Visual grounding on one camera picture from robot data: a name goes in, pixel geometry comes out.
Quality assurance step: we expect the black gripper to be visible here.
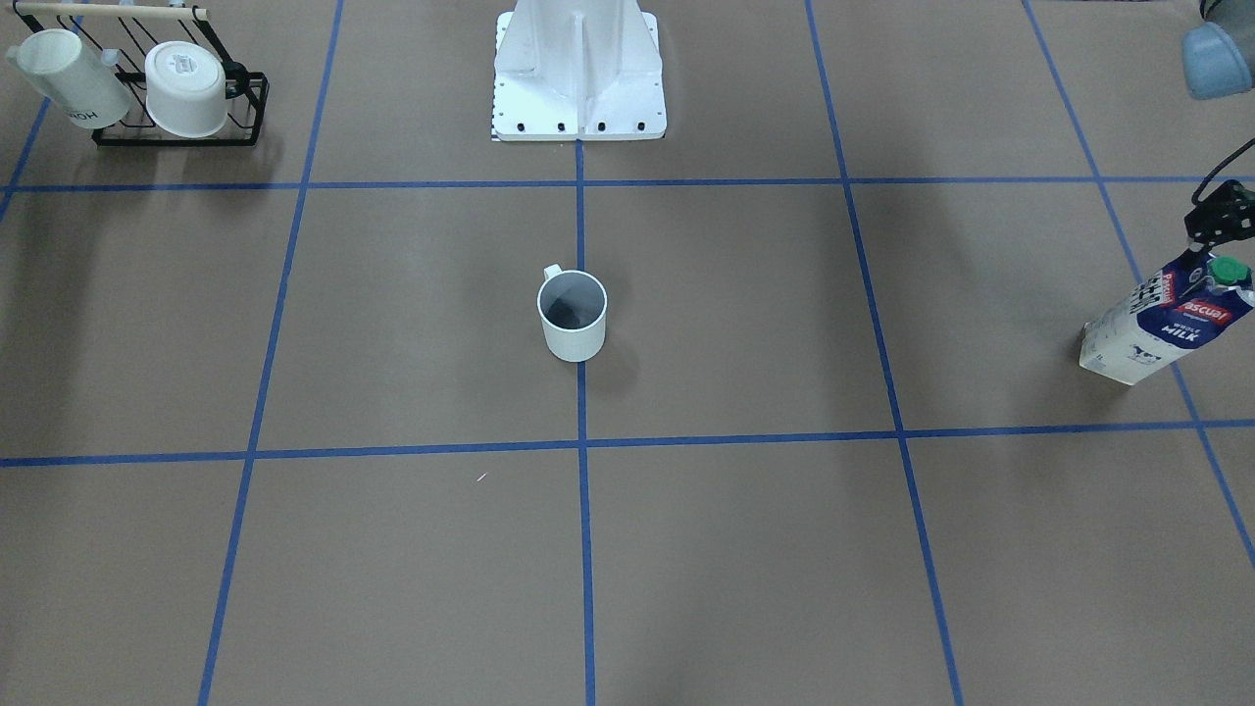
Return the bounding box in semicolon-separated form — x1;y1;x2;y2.
1180;179;1254;298

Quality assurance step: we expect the blue white milk carton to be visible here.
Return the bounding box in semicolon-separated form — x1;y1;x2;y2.
1079;255;1254;385

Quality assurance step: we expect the white mug with grey inside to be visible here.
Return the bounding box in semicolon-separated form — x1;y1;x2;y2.
536;265;609;362

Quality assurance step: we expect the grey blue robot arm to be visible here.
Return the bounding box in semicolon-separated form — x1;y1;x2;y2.
1180;1;1254;268

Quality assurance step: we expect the white mug on rack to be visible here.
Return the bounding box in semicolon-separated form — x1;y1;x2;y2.
143;40;227;138
5;28;133;130

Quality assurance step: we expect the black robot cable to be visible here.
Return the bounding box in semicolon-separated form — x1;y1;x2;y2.
1192;137;1255;204

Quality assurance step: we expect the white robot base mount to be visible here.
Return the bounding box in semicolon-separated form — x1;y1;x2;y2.
489;1;668;142

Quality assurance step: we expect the black wire mug rack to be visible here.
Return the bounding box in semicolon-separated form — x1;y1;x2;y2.
3;1;270;147

